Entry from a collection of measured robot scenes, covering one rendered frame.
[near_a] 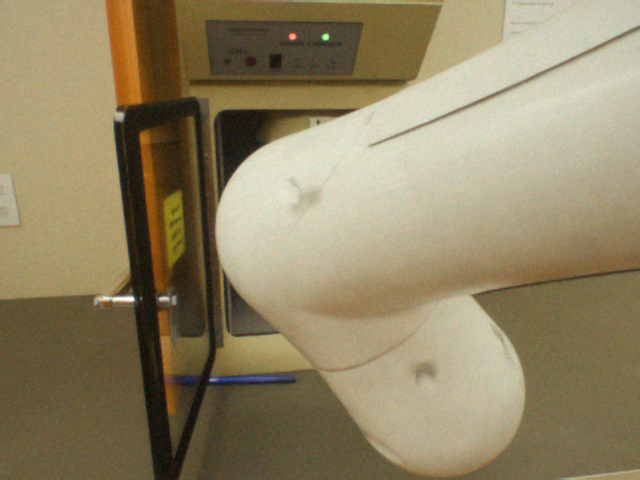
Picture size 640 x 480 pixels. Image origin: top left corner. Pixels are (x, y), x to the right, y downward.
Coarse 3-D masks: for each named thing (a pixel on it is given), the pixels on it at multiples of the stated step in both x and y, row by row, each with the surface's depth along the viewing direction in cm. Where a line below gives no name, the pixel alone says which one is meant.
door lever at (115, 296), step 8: (128, 272) 57; (120, 280) 55; (128, 280) 55; (112, 288) 52; (120, 288) 53; (128, 288) 55; (96, 296) 51; (104, 296) 51; (112, 296) 51; (120, 296) 51; (128, 296) 51; (96, 304) 51; (104, 304) 50; (112, 304) 51; (120, 304) 51; (128, 304) 51
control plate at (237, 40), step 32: (224, 32) 63; (256, 32) 63; (288, 32) 64; (320, 32) 64; (352, 32) 65; (224, 64) 67; (256, 64) 68; (288, 64) 68; (320, 64) 69; (352, 64) 70
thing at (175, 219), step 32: (160, 128) 53; (192, 128) 67; (160, 160) 52; (192, 160) 67; (128, 192) 43; (160, 192) 52; (192, 192) 67; (128, 224) 44; (160, 224) 52; (192, 224) 67; (160, 256) 52; (192, 256) 67; (160, 288) 52; (192, 288) 66; (160, 320) 52; (192, 320) 66; (192, 352) 66; (192, 384) 66
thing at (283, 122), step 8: (272, 112) 81; (280, 112) 80; (288, 112) 79; (296, 112) 78; (304, 112) 78; (312, 112) 78; (320, 112) 79; (328, 112) 79; (336, 112) 80; (344, 112) 81; (264, 120) 83; (272, 120) 81; (280, 120) 79; (288, 120) 79; (296, 120) 78; (304, 120) 78; (312, 120) 78; (320, 120) 78; (328, 120) 79; (264, 128) 82; (272, 128) 80; (280, 128) 79; (288, 128) 79; (296, 128) 78; (304, 128) 78; (264, 136) 81; (272, 136) 80; (280, 136) 79
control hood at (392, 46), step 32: (192, 0) 59; (224, 0) 59; (256, 0) 59; (288, 0) 60; (320, 0) 60; (352, 0) 61; (384, 0) 62; (416, 0) 62; (192, 32) 62; (384, 32) 65; (416, 32) 66; (192, 64) 67; (384, 64) 70; (416, 64) 71
